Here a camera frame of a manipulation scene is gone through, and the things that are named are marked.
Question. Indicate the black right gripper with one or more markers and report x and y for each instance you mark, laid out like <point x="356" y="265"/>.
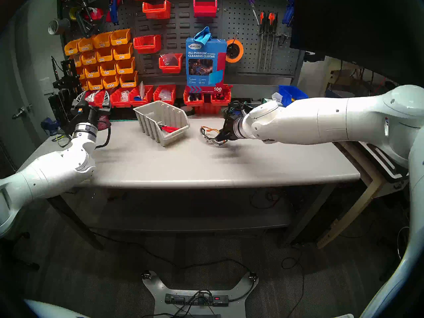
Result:
<point x="233" y="128"/>

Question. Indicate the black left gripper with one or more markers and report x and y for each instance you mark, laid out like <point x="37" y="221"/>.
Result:
<point x="89" y="115"/>

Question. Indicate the orange black safety glasses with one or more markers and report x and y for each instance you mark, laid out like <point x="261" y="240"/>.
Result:
<point x="208" y="136"/>

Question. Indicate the beige plastic storage bin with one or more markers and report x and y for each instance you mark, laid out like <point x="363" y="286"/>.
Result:
<point x="165" y="136"/>

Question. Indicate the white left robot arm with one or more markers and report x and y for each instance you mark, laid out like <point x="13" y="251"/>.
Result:
<point x="49" y="175"/>

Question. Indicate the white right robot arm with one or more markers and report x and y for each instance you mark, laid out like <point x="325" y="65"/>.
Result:
<point x="314" y="122"/>

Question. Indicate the blue cleaning cloths box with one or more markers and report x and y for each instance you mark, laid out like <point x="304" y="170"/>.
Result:
<point x="205" y="75"/>

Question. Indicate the white plastic parts bags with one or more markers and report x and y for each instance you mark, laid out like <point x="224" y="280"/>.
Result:
<point x="91" y="97"/>

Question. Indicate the yellow bin labelled M2.5-6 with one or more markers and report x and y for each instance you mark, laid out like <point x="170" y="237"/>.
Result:
<point x="95" y="86"/>

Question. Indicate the yellow plastic parts bin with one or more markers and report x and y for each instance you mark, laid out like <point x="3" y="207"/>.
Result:
<point x="85" y="86"/>
<point x="77" y="62"/>
<point x="82" y="74"/>

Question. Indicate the yellow bin labelled M2.5-5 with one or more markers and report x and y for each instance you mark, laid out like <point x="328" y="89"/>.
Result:
<point x="111" y="84"/>

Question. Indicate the yellow bin labelled M3-12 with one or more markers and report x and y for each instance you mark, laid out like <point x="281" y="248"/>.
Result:
<point x="92" y="74"/>

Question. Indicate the clear plastic parts bag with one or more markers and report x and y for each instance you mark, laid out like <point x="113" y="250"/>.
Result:
<point x="164" y="94"/>
<point x="169" y="59"/>
<point x="124" y="96"/>

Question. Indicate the yellow bin labelled M3-8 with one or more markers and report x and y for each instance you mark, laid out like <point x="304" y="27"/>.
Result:
<point x="108" y="71"/>

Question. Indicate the black metal stand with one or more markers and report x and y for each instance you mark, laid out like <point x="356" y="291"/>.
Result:
<point x="66" y="79"/>

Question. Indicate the green cutting mat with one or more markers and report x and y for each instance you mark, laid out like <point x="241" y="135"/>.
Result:
<point x="122" y="120"/>

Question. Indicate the yellow bin labelled M4 HEX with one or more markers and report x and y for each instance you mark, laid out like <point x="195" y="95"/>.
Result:
<point x="128" y="83"/>

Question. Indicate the yellow bin labelled M4X4X6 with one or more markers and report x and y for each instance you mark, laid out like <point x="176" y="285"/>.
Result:
<point x="89" y="60"/>

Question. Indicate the yellow bin labelled M4-6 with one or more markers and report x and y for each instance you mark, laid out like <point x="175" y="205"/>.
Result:
<point x="105" y="57"/>

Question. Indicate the yellow bin labelled M3-6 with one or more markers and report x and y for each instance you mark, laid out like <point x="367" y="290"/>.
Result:
<point x="125" y="69"/>

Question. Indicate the black soldering iron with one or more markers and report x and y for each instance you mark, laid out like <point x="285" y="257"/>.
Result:
<point x="55" y="70"/>

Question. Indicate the white paper packet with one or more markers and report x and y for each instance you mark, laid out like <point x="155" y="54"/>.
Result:
<point x="141" y="88"/>

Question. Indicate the yellow bin labelled M3X5 BAG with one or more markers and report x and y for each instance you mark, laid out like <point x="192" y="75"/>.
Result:
<point x="86" y="47"/>

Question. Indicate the clear safety glasses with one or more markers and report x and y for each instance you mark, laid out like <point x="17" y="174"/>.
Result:
<point x="63" y="140"/>

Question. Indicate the yellow bin labelled M3-4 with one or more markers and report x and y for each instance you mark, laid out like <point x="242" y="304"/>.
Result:
<point x="122" y="54"/>

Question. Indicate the blue bench vise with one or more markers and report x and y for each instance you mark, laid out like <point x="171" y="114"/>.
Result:
<point x="48" y="124"/>

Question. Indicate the yellow bin labelled M3X5X4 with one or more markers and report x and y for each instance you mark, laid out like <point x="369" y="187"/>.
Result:
<point x="72" y="50"/>

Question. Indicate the yellow bin labelled M3X6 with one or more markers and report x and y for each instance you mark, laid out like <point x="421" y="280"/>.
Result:
<point x="120" y="40"/>

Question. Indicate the grey C-clamp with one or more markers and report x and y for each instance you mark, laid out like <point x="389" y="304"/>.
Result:
<point x="86" y="29"/>

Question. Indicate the blue plastic bin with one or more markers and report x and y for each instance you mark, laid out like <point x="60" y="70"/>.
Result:
<point x="291" y="92"/>

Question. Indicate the red tape roll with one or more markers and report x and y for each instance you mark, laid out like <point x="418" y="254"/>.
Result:
<point x="98" y="14"/>

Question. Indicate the orange tape roll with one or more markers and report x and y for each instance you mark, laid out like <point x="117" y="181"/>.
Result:
<point x="240" y="52"/>

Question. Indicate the grey perforated pegboard panel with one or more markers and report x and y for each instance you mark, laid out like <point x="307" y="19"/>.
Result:
<point x="127" y="19"/>
<point x="238" y="19"/>

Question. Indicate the yellow tape roll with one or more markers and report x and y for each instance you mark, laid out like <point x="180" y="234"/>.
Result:
<point x="72" y="13"/>

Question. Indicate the blue microfiber cloth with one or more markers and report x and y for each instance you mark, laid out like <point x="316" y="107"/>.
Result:
<point x="202" y="35"/>

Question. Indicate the dark louvered bin panel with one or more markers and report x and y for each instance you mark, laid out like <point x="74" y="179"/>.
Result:
<point x="180" y="32"/>

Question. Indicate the orange black screwdriver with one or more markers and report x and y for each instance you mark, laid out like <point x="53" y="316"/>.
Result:
<point x="270" y="22"/>
<point x="274" y="24"/>

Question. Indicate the blue spring clamps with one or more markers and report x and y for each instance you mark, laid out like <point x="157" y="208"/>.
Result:
<point x="289" y="12"/>

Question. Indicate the beige wooden side table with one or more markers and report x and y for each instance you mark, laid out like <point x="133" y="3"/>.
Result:
<point x="347" y="214"/>

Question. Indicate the black power strip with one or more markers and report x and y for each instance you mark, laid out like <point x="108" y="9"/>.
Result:
<point x="188" y="300"/>

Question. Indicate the black monitor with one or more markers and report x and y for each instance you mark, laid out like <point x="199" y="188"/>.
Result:
<point x="357" y="29"/>

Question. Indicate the white light switch plate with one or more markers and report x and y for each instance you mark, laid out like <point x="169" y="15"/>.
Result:
<point x="44" y="86"/>

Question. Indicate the silver duct tape roll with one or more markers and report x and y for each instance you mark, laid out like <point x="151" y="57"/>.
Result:
<point x="61" y="26"/>

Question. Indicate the grey workbench frame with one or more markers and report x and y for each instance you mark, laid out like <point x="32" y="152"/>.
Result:
<point x="185" y="223"/>

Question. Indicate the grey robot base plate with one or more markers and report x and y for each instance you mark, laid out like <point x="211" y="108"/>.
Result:
<point x="155" y="292"/>

